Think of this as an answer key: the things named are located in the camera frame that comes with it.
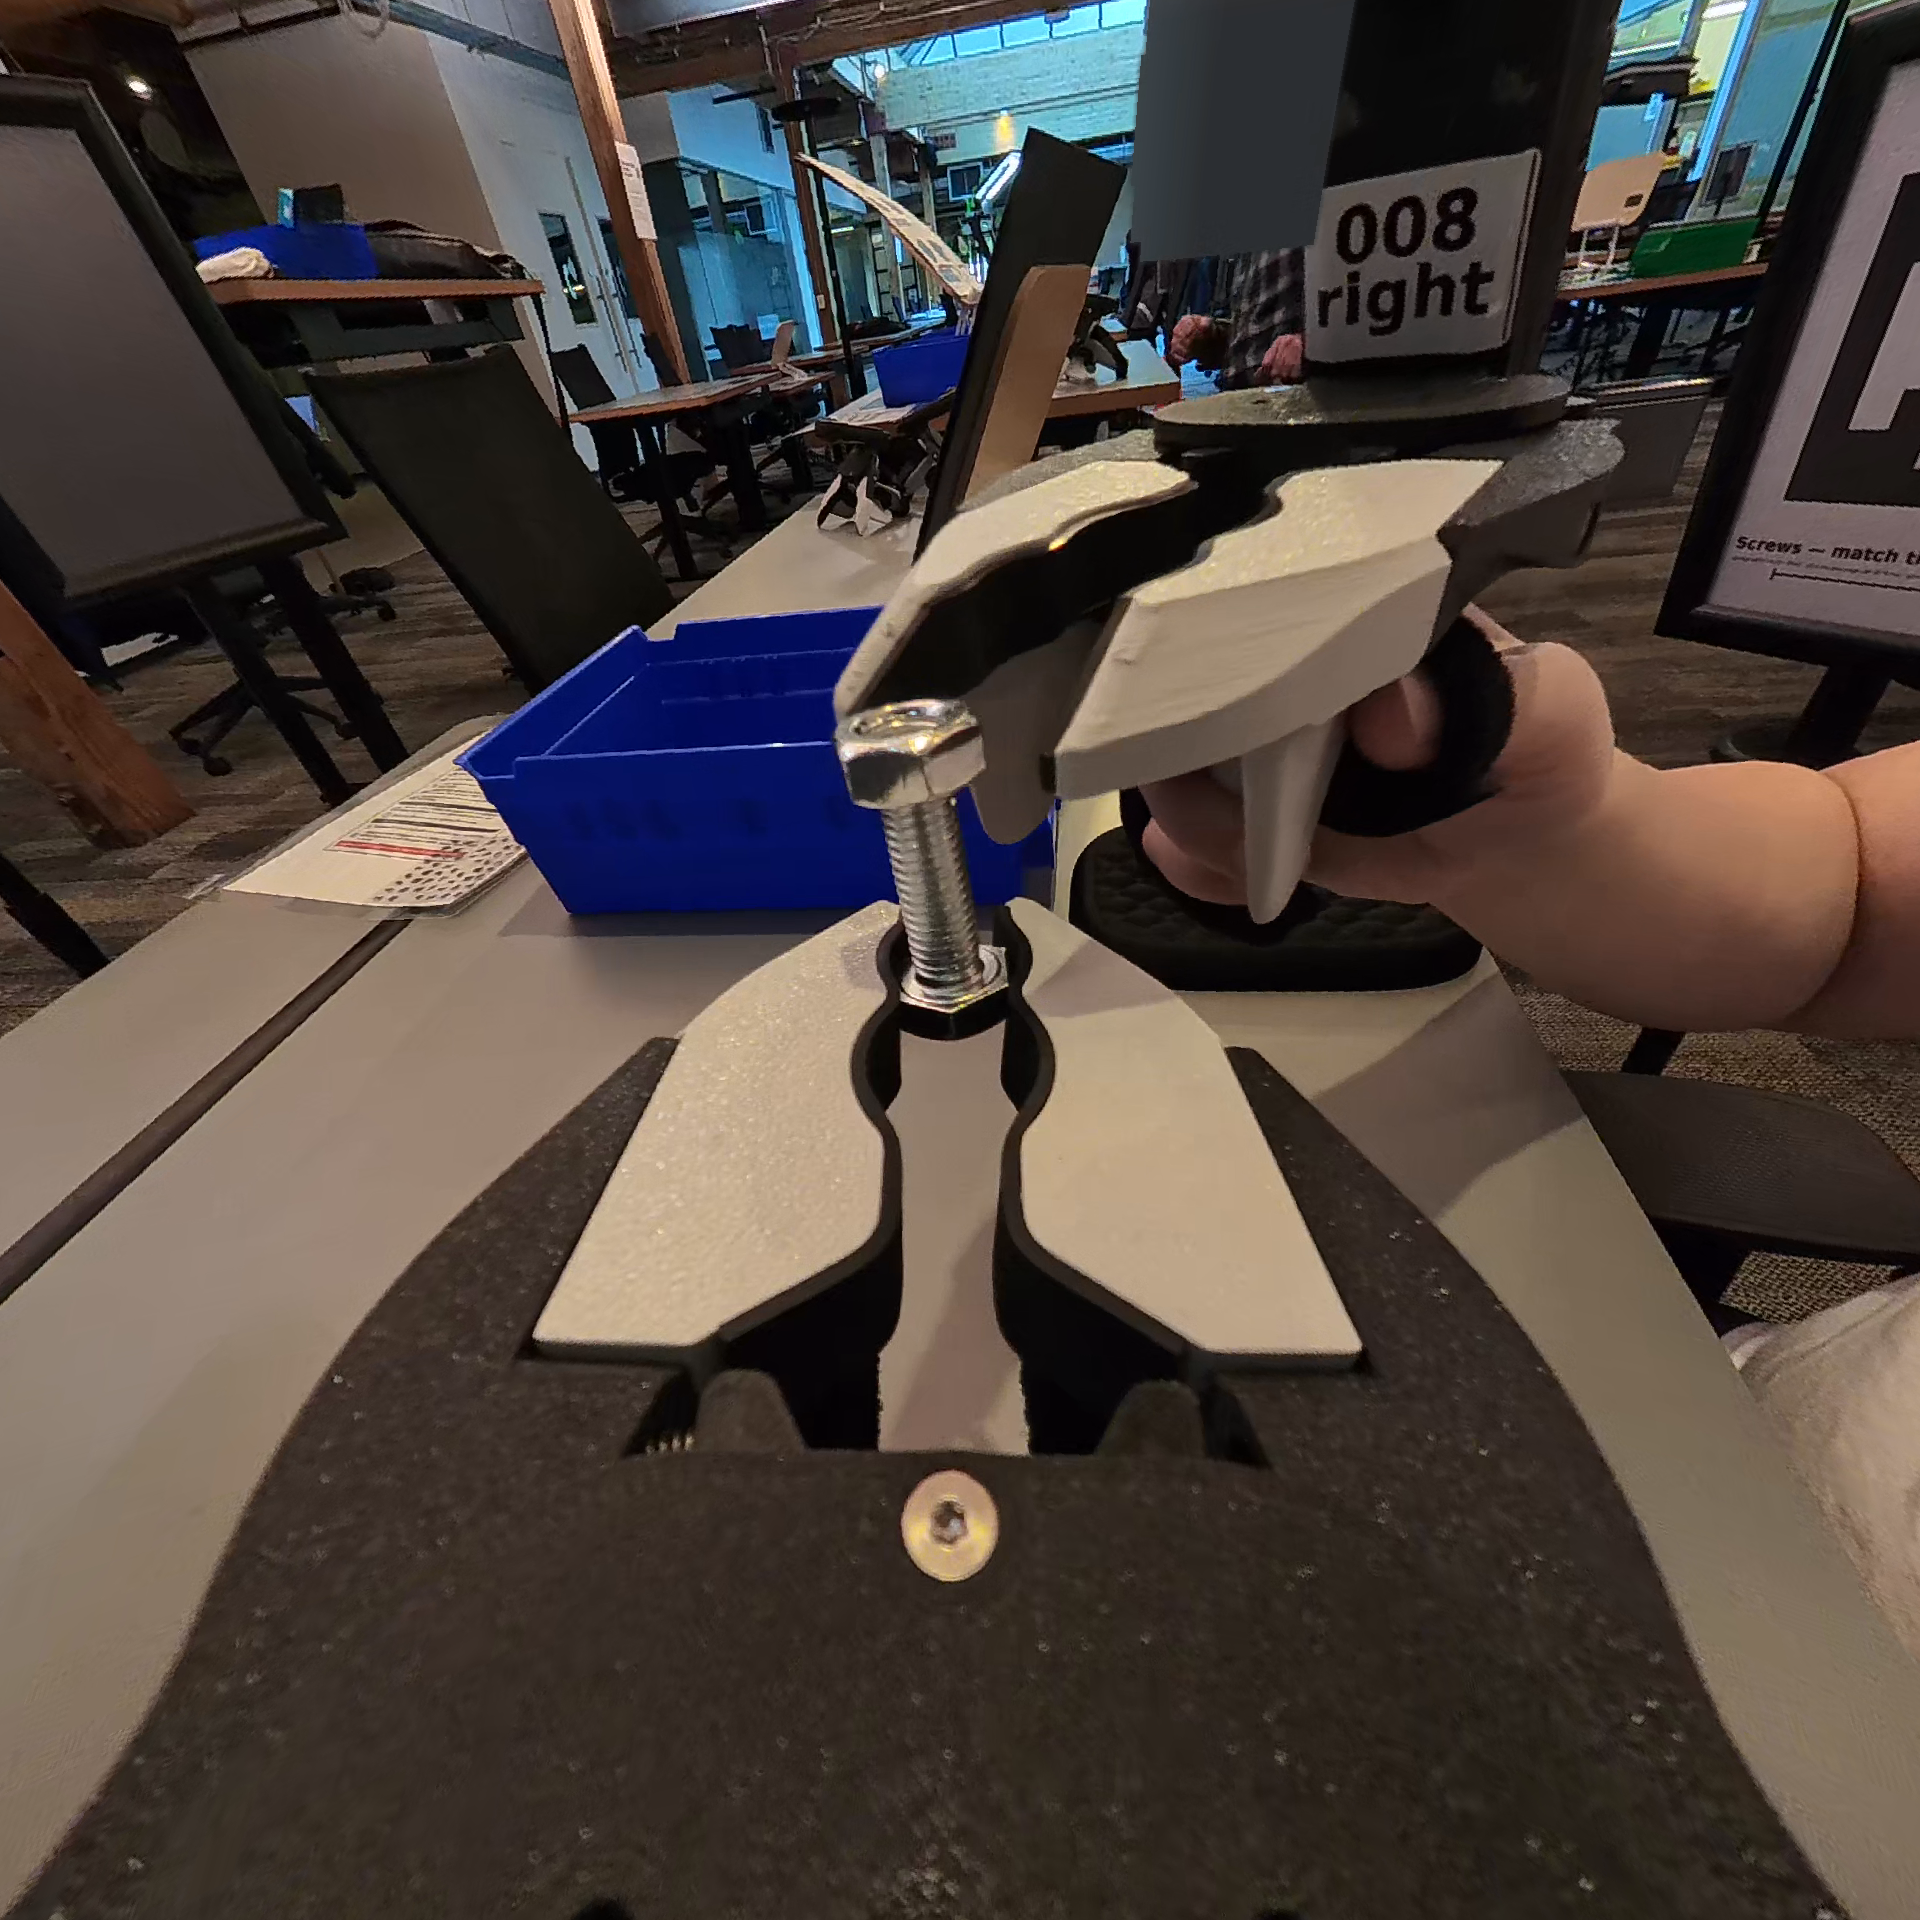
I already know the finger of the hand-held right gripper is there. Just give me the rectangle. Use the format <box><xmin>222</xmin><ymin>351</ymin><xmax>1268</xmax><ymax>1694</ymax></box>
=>
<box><xmin>831</xmin><ymin>456</ymin><xmax>1201</xmax><ymax>845</ymax></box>
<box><xmin>1048</xmin><ymin>456</ymin><xmax>1502</xmax><ymax>922</ymax></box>

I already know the green storage box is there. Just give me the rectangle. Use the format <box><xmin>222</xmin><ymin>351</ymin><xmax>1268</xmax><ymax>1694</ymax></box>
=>
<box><xmin>1627</xmin><ymin>222</ymin><xmax>1759</xmax><ymax>280</ymax></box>

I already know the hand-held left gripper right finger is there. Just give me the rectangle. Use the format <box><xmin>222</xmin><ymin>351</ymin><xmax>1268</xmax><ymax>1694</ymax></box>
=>
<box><xmin>991</xmin><ymin>896</ymin><xmax>1367</xmax><ymax>1454</ymax></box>

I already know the blue plastic bin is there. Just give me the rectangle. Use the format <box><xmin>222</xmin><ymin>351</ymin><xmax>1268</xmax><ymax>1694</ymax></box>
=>
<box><xmin>456</xmin><ymin>608</ymin><xmax>1057</xmax><ymax>917</ymax></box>

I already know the black panel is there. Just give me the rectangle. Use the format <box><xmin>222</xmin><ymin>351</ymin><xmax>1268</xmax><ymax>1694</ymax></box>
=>
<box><xmin>307</xmin><ymin>345</ymin><xmax>676</xmax><ymax>695</ymax></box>

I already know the blue storage box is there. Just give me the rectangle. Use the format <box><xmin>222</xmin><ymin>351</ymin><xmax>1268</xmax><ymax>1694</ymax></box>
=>
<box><xmin>872</xmin><ymin>334</ymin><xmax>976</xmax><ymax>408</ymax></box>
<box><xmin>193</xmin><ymin>223</ymin><xmax>376</xmax><ymax>284</ymax></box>

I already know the large steel bolt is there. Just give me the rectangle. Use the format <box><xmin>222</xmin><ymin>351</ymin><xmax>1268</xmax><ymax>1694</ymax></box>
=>
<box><xmin>835</xmin><ymin>696</ymin><xmax>1009</xmax><ymax>1002</ymax></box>

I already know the black framed display board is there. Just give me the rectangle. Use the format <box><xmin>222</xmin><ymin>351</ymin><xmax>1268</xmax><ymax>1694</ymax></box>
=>
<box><xmin>0</xmin><ymin>76</ymin><xmax>408</xmax><ymax>812</ymax></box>

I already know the grey metal bin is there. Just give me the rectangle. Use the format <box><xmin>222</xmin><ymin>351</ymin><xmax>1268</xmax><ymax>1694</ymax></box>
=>
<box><xmin>1573</xmin><ymin>376</ymin><xmax>1713</xmax><ymax>506</ymax></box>

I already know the wooden top table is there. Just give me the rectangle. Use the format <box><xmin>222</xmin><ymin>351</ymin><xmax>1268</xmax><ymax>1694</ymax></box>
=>
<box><xmin>209</xmin><ymin>277</ymin><xmax>549</xmax><ymax>366</ymax></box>
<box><xmin>567</xmin><ymin>372</ymin><xmax>783</xmax><ymax>578</ymax></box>

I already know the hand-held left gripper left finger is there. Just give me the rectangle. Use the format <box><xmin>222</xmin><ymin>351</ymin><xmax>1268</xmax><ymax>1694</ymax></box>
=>
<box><xmin>532</xmin><ymin>902</ymin><xmax>905</xmax><ymax>1454</ymax></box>

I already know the laminated printed instruction sheet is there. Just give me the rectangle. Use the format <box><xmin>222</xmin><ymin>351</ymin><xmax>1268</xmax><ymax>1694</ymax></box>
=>
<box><xmin>223</xmin><ymin>750</ymin><xmax>529</xmax><ymax>911</ymax></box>

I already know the black white marker poster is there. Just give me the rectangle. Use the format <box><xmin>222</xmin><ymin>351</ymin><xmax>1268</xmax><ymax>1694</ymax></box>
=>
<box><xmin>1656</xmin><ymin>0</ymin><xmax>1920</xmax><ymax>768</ymax></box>

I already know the person's right hand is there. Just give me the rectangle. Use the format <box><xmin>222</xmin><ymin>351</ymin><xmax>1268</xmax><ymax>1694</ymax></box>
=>
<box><xmin>1140</xmin><ymin>644</ymin><xmax>1622</xmax><ymax>970</ymax></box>

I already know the black bag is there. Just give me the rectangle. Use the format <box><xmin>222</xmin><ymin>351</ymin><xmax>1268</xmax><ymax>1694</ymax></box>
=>
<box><xmin>368</xmin><ymin>222</ymin><xmax>529</xmax><ymax>284</ymax></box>

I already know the white curved panel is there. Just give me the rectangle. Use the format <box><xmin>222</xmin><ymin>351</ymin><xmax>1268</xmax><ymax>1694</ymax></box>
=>
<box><xmin>791</xmin><ymin>151</ymin><xmax>988</xmax><ymax>309</ymax></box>

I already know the wooden post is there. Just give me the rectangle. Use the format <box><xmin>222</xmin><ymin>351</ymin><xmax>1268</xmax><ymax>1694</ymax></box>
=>
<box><xmin>0</xmin><ymin>575</ymin><xmax>197</xmax><ymax>847</ymax></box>
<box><xmin>545</xmin><ymin>0</ymin><xmax>693</xmax><ymax>383</ymax></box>

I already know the black board wooden back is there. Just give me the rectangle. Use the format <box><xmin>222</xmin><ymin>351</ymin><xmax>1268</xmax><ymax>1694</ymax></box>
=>
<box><xmin>911</xmin><ymin>127</ymin><xmax>1128</xmax><ymax>559</ymax></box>

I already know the large steel nut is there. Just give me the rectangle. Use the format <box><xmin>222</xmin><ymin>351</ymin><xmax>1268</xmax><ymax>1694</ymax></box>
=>
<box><xmin>896</xmin><ymin>967</ymin><xmax>1024</xmax><ymax>1044</ymax></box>

